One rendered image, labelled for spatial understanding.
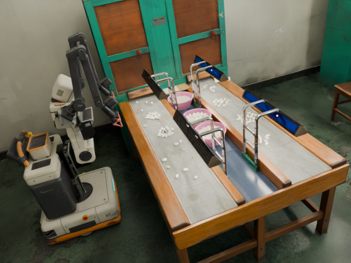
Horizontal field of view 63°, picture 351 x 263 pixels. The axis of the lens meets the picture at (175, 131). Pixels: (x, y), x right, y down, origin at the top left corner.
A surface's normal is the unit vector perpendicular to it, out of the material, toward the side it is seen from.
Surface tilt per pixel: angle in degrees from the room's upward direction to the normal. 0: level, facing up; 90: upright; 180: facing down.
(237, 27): 90
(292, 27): 90
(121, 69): 90
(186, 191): 0
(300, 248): 0
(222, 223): 90
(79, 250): 0
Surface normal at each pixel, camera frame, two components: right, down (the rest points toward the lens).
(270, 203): 0.33, 0.47
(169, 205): -0.15, -0.83
